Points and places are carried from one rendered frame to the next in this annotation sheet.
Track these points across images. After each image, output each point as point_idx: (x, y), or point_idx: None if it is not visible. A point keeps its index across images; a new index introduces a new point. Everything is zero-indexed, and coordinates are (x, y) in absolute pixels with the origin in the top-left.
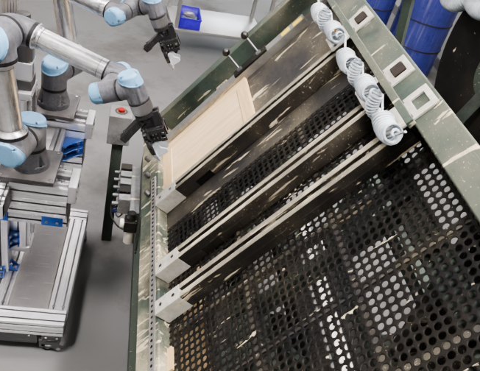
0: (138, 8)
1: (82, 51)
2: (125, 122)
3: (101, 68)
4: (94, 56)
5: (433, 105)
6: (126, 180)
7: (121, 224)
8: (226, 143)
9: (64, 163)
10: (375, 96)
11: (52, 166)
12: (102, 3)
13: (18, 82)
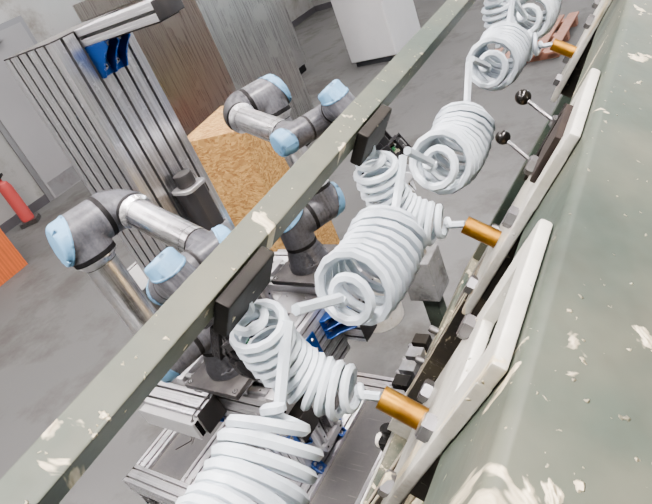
0: (323, 116)
1: (164, 223)
2: (420, 270)
3: (181, 245)
4: (176, 227)
5: (478, 391)
6: (408, 364)
7: (376, 444)
8: (443, 332)
9: (346, 336)
10: (234, 342)
11: None
12: (270, 127)
13: None
